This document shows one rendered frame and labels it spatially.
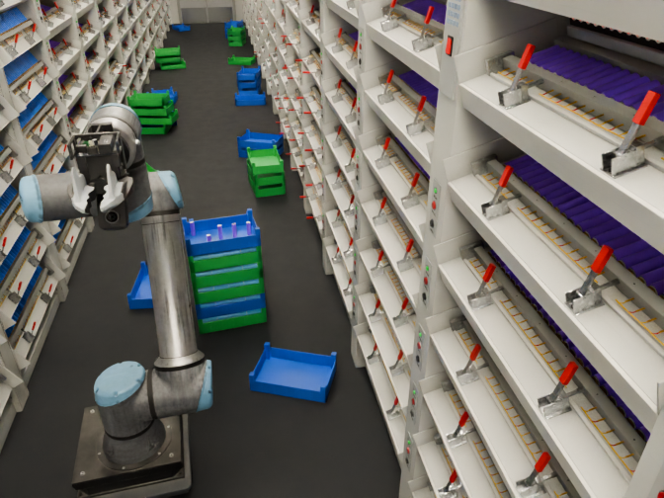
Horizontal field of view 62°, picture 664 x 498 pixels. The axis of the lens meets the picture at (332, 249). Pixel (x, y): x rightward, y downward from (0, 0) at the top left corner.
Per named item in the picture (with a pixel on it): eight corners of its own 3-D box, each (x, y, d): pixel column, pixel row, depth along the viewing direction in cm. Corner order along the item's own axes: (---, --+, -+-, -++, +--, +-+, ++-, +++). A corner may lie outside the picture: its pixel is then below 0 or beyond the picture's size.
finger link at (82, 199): (53, 181, 74) (70, 157, 82) (64, 220, 77) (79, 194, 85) (78, 179, 74) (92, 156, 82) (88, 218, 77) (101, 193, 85)
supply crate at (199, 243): (187, 257, 223) (185, 239, 219) (184, 233, 239) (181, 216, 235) (261, 245, 230) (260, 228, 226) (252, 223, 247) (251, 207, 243)
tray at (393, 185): (427, 258, 129) (418, 224, 123) (366, 162, 180) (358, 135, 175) (508, 227, 128) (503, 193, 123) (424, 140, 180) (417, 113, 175)
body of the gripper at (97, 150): (63, 147, 81) (76, 124, 91) (77, 201, 85) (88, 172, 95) (119, 142, 82) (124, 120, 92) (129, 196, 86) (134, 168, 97)
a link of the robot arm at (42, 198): (89, 178, 167) (7, 169, 101) (131, 174, 169) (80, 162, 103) (95, 216, 168) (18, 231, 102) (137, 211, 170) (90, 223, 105)
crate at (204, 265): (190, 273, 227) (187, 257, 223) (186, 249, 243) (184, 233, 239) (262, 262, 234) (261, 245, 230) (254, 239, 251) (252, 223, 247)
